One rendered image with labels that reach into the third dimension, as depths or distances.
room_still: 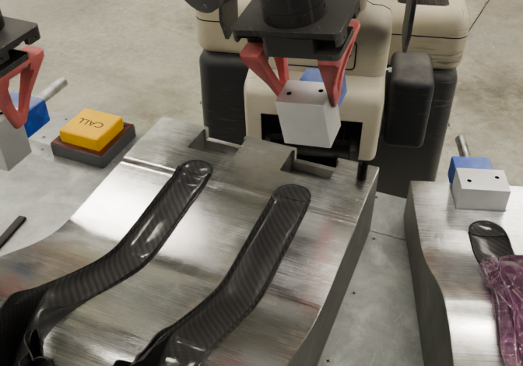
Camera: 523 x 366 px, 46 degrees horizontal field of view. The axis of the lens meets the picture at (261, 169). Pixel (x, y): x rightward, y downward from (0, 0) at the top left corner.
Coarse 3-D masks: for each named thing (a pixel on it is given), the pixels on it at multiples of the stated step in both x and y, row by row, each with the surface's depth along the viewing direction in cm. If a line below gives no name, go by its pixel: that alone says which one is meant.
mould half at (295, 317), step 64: (192, 128) 70; (128, 192) 62; (256, 192) 61; (320, 192) 61; (0, 256) 51; (64, 256) 53; (192, 256) 55; (320, 256) 55; (64, 320) 43; (128, 320) 44; (256, 320) 48; (320, 320) 51
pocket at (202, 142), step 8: (208, 128) 71; (200, 136) 70; (208, 136) 71; (192, 144) 68; (200, 144) 70; (208, 144) 71; (216, 144) 71; (224, 144) 70; (232, 144) 70; (208, 152) 71; (216, 152) 71; (224, 152) 71; (232, 152) 71
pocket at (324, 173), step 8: (296, 152) 68; (288, 160) 66; (296, 160) 68; (304, 160) 68; (336, 160) 65; (288, 168) 67; (296, 168) 68; (304, 168) 68; (312, 168) 67; (320, 168) 67; (328, 168) 67; (304, 176) 68; (312, 176) 68; (320, 176) 68; (328, 176) 67
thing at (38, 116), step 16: (64, 80) 69; (16, 96) 65; (32, 96) 65; (48, 96) 67; (0, 112) 60; (32, 112) 63; (0, 128) 59; (32, 128) 63; (0, 144) 59; (16, 144) 61; (0, 160) 61; (16, 160) 62
